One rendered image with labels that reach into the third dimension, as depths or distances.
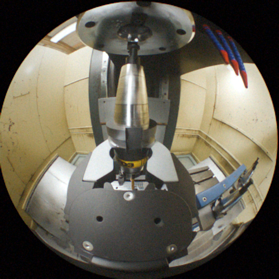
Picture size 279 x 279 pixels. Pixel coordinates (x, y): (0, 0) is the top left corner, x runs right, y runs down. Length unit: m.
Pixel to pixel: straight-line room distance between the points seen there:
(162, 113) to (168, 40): 0.48
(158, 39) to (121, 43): 0.06
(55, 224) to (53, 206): 0.19
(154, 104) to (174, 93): 0.19
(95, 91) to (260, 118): 1.38
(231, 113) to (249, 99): 0.31
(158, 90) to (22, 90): 1.24
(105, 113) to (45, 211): 1.07
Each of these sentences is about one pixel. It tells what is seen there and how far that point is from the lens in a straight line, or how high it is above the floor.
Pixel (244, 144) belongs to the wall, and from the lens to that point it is 1.02.
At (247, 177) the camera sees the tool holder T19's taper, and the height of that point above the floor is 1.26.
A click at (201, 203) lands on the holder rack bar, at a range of 0.22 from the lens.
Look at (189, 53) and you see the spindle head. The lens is 0.39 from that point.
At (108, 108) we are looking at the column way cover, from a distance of 0.55.
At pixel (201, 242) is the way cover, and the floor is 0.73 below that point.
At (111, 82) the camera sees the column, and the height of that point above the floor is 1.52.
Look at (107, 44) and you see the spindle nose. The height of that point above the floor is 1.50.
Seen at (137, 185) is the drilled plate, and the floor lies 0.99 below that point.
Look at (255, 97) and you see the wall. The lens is 1.06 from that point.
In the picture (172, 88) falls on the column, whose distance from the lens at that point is 0.64.
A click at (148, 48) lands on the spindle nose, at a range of 0.18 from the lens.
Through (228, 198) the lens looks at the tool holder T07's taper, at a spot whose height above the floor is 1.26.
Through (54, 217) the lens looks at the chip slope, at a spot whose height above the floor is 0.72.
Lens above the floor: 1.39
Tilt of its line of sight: 29 degrees down
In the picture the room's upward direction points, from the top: 2 degrees clockwise
